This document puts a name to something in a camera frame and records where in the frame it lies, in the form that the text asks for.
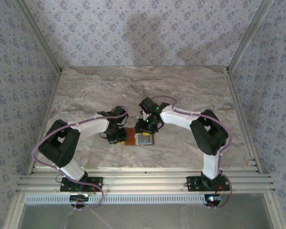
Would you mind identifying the grey credit card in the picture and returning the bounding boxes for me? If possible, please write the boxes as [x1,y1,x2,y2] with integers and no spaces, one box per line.
[135,133,153,145]

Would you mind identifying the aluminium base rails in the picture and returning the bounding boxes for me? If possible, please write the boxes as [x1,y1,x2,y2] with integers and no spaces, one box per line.
[16,166,276,194]

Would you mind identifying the small circuit board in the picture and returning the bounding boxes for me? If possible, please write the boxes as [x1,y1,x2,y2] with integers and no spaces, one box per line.
[205,195,224,203]
[69,194,90,202]

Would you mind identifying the grey metal panel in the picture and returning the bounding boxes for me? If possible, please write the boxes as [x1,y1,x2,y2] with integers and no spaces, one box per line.
[16,204,275,229]

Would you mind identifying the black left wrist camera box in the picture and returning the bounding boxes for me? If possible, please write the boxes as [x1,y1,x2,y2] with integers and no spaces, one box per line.
[107,128,126,145]

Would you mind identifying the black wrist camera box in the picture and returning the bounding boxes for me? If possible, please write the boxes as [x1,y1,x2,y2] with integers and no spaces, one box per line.
[107,128,126,145]
[134,118,145,134]

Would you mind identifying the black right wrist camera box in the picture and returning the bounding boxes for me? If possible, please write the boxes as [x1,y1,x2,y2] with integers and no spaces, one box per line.
[134,118,145,134]

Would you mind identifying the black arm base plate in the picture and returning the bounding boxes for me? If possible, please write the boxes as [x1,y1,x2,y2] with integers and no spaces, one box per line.
[186,176,231,192]
[60,177,104,192]

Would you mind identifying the grey slotted cable duct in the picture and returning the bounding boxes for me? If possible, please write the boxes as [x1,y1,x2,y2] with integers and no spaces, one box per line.
[25,193,227,205]

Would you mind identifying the aluminium side rail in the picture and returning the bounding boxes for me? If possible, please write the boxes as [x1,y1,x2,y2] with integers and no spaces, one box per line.
[225,67,264,175]
[26,69,62,176]

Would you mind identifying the thin black wire loop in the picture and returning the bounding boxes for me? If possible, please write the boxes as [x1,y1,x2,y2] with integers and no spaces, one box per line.
[56,173,69,186]

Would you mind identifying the thin red wire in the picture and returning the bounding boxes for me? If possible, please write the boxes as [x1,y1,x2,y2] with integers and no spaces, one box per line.
[215,185,226,198]

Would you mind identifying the aluminium corner post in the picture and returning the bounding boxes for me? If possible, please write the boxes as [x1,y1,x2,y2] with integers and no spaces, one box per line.
[227,0,275,72]
[15,0,63,73]

